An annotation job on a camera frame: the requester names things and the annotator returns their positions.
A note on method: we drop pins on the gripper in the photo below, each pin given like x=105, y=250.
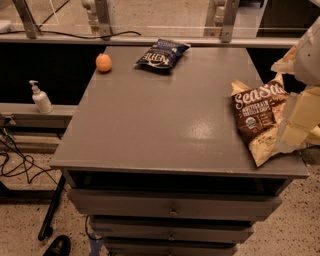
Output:
x=308, y=56

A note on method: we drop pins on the brown sea salt chip bag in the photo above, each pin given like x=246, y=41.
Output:
x=259, y=113

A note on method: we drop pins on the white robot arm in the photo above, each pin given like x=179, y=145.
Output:
x=303, y=62

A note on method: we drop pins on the blue kettle chip bag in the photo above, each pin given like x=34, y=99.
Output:
x=163, y=54

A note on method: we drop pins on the grey drawer cabinet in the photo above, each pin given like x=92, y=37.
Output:
x=136, y=130

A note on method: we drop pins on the middle drawer with knob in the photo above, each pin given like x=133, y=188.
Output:
x=171, y=230

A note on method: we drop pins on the drawer with knob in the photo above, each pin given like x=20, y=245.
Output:
x=173, y=205
x=171, y=230

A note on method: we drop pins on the orange fruit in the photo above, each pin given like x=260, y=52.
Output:
x=103, y=63

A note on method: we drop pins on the top drawer with knob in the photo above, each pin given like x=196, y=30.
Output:
x=173, y=205

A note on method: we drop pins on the bottom drawer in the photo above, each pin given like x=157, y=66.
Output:
x=149, y=247

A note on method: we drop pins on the white pump soap bottle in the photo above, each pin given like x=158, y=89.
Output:
x=40, y=98

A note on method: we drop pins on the black shoe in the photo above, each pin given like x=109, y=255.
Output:
x=61, y=246

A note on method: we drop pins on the black metal leg bar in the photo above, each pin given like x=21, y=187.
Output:
x=46, y=229

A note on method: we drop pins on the grey metal railing frame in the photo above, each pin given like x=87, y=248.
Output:
x=197, y=22

